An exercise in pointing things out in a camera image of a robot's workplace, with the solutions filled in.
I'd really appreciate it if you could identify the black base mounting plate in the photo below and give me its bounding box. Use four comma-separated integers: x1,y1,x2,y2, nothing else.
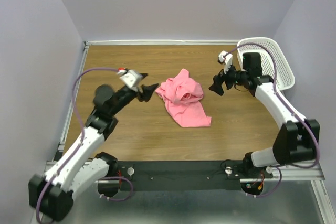
107,159,272,191

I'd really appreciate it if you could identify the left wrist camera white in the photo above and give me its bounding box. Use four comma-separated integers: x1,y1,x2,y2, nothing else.
117,69,142,90

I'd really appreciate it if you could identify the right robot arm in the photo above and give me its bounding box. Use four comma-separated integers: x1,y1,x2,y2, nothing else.
209,51,320,171

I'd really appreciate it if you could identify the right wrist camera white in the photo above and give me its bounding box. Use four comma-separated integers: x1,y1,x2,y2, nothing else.
218,50,233,73

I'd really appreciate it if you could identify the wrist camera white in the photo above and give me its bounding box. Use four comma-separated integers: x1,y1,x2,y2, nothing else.
117,69,142,90
218,50,233,73

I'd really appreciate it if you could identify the pink t shirt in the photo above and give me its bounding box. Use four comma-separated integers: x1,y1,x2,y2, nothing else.
156,69,212,127

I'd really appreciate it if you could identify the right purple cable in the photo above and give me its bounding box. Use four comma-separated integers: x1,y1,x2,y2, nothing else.
225,42,321,168

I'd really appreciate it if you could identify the aluminium frame rail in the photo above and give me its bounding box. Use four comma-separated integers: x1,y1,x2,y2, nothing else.
30,41,336,224

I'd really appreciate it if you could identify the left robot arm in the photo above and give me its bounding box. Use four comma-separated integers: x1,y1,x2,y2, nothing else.
28,68,159,223

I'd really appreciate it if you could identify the white perforated plastic basket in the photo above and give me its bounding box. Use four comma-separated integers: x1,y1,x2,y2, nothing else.
237,37,295,91

